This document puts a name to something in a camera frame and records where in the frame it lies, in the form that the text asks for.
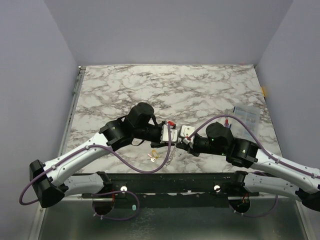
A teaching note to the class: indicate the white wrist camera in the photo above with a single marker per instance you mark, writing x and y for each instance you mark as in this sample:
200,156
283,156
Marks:
169,134
185,132

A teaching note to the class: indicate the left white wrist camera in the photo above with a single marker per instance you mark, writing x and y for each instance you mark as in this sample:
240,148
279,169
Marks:
169,134

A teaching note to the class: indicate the clear plastic organizer box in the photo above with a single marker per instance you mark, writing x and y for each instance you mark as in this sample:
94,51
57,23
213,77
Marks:
250,115

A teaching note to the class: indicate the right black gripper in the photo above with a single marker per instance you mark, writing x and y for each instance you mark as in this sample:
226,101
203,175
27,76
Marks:
197,143

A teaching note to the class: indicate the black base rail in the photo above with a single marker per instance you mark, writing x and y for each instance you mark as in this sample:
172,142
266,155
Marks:
169,190

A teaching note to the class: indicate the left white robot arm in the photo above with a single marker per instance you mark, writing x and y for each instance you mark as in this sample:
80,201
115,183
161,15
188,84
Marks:
55,179

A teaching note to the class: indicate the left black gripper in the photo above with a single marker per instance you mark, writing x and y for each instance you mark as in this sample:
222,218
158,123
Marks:
158,144

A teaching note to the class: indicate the left aluminium frame rail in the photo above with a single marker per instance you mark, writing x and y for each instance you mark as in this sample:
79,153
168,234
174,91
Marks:
75,96

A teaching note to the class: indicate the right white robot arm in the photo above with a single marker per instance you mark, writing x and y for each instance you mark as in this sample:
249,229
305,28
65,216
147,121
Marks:
284,177

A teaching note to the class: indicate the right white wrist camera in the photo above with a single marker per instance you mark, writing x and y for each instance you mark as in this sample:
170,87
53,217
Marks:
185,132

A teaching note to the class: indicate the yellow key tag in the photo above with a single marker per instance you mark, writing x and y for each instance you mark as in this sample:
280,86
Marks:
154,154

